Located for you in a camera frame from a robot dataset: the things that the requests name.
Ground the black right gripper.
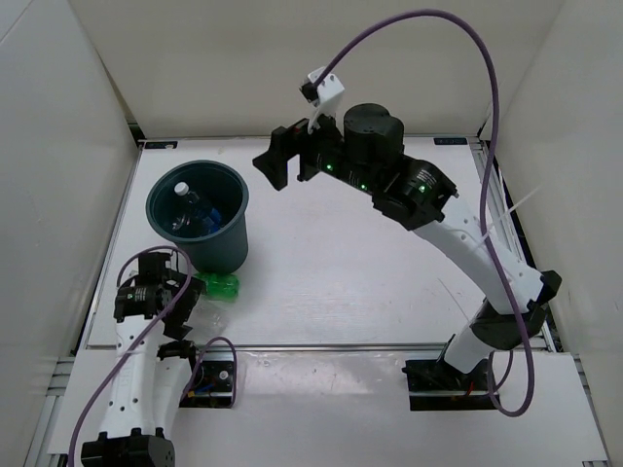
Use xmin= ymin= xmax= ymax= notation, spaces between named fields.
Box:
xmin=253 ymin=101 xmax=380 ymax=198

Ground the blue label bottle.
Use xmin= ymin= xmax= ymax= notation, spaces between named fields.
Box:
xmin=174 ymin=182 xmax=216 ymax=214
xmin=171 ymin=208 xmax=223 ymax=238

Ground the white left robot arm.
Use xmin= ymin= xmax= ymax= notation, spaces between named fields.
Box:
xmin=68 ymin=247 xmax=205 ymax=466

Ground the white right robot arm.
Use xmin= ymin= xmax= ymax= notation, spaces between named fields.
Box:
xmin=253 ymin=103 xmax=562 ymax=389

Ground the dark teal ribbed bin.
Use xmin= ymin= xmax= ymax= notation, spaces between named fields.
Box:
xmin=146 ymin=160 xmax=249 ymax=273

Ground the clear plastic bottle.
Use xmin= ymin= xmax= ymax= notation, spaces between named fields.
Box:
xmin=187 ymin=301 xmax=229 ymax=341

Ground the green plastic bottle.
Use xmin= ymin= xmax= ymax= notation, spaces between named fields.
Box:
xmin=195 ymin=272 xmax=239 ymax=301

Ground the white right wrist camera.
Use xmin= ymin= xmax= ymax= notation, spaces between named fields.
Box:
xmin=300 ymin=67 xmax=345 ymax=134

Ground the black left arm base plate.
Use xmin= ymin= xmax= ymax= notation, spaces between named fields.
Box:
xmin=179 ymin=358 xmax=237 ymax=409

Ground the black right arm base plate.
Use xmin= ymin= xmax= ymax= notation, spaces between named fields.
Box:
xmin=402 ymin=359 xmax=495 ymax=412

